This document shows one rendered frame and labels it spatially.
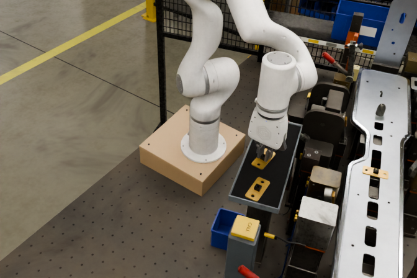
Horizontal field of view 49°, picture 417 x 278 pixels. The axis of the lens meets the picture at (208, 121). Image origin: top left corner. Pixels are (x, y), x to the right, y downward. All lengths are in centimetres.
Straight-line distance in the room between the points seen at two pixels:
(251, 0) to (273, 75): 21
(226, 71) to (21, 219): 163
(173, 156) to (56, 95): 192
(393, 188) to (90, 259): 105
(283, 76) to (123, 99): 249
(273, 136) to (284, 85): 17
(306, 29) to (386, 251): 125
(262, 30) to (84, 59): 297
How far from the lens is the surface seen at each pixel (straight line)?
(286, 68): 110
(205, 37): 150
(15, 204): 290
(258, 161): 133
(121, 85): 366
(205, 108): 168
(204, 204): 181
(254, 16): 118
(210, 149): 183
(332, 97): 159
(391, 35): 216
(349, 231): 143
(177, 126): 197
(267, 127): 122
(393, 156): 172
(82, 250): 172
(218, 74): 160
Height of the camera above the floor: 208
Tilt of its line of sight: 40 degrees down
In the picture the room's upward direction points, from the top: 3 degrees clockwise
